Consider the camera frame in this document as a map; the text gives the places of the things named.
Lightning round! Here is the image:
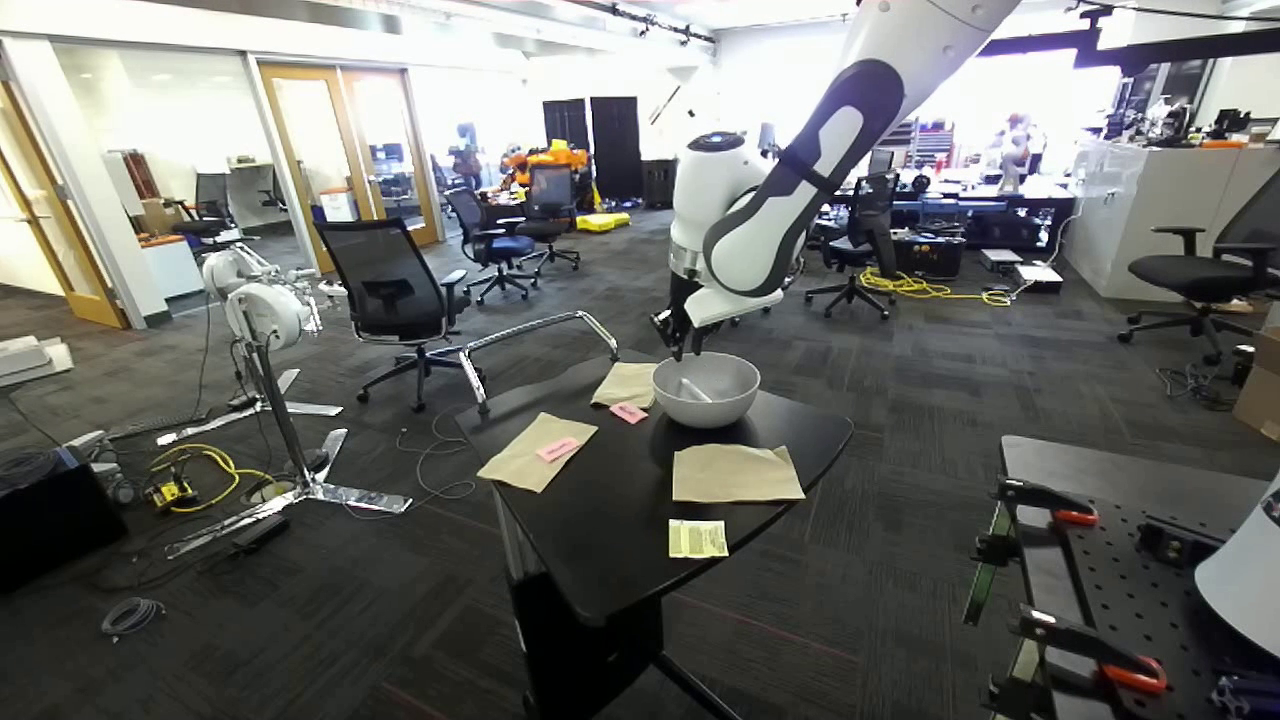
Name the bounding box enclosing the black office chair centre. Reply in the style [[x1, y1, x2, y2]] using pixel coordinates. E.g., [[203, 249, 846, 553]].
[[806, 176, 898, 321]]

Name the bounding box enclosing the white ceramic bowl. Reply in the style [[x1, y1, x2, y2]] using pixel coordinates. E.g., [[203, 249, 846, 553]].
[[652, 352, 762, 428]]

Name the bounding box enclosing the black perforated robot table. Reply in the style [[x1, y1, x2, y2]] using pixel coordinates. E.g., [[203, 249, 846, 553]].
[[978, 435, 1280, 720]]

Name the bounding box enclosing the silver metal frame stand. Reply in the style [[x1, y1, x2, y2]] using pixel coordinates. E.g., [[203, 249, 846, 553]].
[[458, 307, 620, 421]]

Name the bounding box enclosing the black office chair right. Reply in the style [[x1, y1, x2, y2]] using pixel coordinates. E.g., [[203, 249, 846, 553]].
[[1117, 174, 1280, 364]]

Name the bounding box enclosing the brown paper sheet near wall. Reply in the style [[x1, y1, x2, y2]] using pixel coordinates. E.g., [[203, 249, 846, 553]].
[[671, 445, 806, 505]]

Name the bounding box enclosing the black office chair near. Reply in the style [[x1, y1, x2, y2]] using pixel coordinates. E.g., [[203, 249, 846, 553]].
[[321, 221, 467, 407]]

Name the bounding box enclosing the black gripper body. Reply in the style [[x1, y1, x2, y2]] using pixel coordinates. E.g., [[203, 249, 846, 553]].
[[652, 275, 695, 352]]

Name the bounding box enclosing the orange handled clamp lower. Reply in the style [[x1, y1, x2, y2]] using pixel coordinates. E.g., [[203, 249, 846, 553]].
[[983, 609, 1172, 720]]

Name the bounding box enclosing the orange handled clamp upper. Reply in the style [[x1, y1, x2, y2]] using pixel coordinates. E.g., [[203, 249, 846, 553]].
[[996, 477, 1101, 529]]

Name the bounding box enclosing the orange handled clamp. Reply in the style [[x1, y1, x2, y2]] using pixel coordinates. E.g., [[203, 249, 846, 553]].
[[983, 609, 1172, 720], [996, 477, 1101, 529]]

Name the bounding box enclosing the yellow cable bundle floor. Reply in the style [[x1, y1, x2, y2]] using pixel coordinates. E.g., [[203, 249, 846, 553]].
[[147, 445, 269, 516]]

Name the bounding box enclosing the pink sticky note on paper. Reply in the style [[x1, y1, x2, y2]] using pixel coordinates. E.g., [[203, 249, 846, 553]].
[[539, 435, 582, 466]]

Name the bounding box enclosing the black office chair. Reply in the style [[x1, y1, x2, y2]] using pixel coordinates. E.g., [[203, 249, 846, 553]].
[[806, 176, 898, 321], [1117, 174, 1280, 364], [321, 221, 467, 407]]

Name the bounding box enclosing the pink sticky note by bowl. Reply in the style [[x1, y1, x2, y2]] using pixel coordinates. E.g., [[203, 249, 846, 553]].
[[607, 403, 648, 428]]

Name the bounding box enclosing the black box left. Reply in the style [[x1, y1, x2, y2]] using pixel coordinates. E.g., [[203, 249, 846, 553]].
[[0, 448, 128, 594]]

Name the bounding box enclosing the brown paper sheet with pink note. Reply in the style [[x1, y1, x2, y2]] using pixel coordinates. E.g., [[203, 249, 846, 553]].
[[482, 414, 596, 492]]

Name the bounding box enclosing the yellow hose on floor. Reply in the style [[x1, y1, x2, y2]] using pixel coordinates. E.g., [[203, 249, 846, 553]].
[[852, 264, 1025, 313]]

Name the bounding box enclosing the brown paper sheet far side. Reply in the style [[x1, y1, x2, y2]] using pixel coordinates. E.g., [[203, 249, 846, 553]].
[[594, 360, 652, 407]]

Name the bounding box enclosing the black round side table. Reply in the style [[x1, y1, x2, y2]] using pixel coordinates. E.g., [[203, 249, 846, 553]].
[[497, 392, 852, 720]]

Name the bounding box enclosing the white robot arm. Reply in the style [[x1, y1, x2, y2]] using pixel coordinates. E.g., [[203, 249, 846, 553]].
[[659, 0, 1021, 352]]

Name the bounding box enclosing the yellow sticky note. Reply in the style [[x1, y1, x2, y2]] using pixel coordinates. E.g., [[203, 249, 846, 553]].
[[668, 522, 730, 560]]

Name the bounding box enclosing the blue office chair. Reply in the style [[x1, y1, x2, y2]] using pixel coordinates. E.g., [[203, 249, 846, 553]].
[[447, 192, 539, 305]]

